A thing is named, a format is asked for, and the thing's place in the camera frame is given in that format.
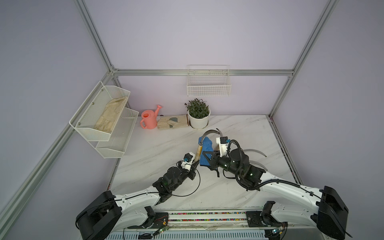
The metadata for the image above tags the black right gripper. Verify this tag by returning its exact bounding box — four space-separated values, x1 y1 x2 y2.
203 150 242 177

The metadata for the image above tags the blue fluffy rag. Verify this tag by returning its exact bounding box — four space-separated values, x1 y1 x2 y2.
200 137 214 167

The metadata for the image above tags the sickle with wooden handle middle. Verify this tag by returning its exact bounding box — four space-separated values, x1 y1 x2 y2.
250 161 268 171

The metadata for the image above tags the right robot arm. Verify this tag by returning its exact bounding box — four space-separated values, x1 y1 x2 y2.
202 149 349 240

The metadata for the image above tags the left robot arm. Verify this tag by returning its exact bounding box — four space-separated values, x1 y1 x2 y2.
75 164 197 240

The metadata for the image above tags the white plant pot with saucer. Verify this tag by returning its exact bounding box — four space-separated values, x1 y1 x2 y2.
187 109 211 130

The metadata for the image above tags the beige work glove on table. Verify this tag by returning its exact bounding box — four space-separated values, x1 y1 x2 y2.
157 115 189 130

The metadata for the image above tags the green potted plant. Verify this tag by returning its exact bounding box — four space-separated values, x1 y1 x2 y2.
185 99 210 119

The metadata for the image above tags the pink watering can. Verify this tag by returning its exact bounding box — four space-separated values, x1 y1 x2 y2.
140 105 162 130

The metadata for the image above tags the white mesh lower shelf basket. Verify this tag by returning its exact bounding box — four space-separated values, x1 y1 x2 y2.
96 108 139 159

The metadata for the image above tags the white mesh shelf basket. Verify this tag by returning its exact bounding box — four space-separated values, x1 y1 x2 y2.
96 108 139 159
69 82 130 142

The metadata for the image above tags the white mesh upper shelf basket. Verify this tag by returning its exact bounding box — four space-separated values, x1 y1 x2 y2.
69 82 130 142

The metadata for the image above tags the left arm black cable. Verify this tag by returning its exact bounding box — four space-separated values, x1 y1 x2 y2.
74 160 202 230

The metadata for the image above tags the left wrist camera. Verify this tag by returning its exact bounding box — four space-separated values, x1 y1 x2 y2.
181 152 196 171

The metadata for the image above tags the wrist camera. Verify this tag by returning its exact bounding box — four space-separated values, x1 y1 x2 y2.
216 137 230 157
181 152 196 171

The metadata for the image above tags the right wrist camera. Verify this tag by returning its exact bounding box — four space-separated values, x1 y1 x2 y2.
216 137 230 157

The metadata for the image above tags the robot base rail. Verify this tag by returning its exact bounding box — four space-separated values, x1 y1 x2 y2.
79 208 331 240

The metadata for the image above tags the white wire wall basket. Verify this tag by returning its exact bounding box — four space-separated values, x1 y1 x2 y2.
187 65 232 97

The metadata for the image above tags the aluminium frame profile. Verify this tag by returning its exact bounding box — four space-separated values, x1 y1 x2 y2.
1 1 338 233

